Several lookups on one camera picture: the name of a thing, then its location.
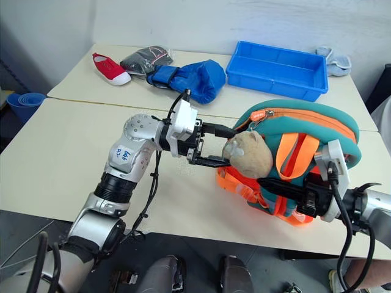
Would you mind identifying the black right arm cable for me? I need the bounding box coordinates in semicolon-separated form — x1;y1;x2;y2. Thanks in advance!
326;160;378;293

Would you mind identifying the red and white shoe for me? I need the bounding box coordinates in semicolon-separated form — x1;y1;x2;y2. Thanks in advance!
92;52;132;87

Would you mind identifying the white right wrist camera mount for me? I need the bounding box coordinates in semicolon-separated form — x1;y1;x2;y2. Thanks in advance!
313;139;351;223

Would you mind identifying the black chair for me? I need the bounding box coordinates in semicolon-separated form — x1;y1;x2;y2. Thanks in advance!
364;63;391;115

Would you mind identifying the black item in clear bag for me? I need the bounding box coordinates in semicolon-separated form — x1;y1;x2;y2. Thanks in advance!
119;45;175;81

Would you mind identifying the light blue cloth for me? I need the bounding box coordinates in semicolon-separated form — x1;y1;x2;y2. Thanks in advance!
315;45;353;78

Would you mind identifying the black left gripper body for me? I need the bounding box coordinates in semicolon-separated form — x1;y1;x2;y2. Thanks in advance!
178;119;206;166

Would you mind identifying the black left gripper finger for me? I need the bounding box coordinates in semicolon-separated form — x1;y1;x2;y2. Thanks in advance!
201;121;238;139
196;154;231;169

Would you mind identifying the blue boxing glove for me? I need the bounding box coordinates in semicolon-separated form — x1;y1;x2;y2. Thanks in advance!
145;59;227;106

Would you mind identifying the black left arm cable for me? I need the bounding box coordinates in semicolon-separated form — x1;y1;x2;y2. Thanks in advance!
131;88;192;245

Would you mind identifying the beige plush toy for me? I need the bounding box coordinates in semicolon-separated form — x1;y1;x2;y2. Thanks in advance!
221;129;274;179

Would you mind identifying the dark rounded shape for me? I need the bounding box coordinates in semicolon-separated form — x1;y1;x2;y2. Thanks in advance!
142;255;188;293
219;255;255;293

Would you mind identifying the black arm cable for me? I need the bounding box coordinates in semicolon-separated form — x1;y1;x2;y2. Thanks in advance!
131;88;192;245
326;160;378;293

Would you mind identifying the black torso cable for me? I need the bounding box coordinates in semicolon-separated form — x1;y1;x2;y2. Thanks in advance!
31;231;63;293

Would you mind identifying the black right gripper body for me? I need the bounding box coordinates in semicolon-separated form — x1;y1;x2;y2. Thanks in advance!
294;173;334;219

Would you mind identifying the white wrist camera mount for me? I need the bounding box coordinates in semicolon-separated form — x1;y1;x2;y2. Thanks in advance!
313;139;351;223
166;99;200;158

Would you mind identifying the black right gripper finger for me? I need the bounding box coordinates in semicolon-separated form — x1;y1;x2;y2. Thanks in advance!
257;178;309;200

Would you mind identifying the bare leg of person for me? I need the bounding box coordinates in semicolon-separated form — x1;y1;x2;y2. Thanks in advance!
328;257;391;293

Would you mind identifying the orange and teal backpack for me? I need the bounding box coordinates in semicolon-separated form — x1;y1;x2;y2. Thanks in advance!
215;99;363;228

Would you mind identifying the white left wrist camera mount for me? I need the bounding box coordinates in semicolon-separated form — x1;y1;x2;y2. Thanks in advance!
166;99;200;158

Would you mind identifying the blue plastic bin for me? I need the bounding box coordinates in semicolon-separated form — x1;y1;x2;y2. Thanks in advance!
225;40;329;103

